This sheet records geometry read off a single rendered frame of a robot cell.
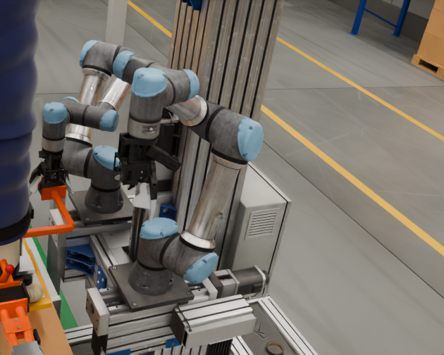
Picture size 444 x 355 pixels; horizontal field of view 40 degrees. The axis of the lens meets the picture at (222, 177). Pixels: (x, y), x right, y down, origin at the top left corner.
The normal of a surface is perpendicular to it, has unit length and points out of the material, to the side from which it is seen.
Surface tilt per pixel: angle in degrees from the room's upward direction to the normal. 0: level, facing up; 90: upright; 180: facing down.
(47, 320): 0
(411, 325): 0
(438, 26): 90
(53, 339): 0
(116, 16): 90
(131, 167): 90
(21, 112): 99
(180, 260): 72
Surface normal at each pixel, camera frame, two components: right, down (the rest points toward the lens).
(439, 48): -0.86, 0.09
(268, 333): 0.18, -0.87
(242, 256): 0.47, 0.49
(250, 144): 0.84, 0.28
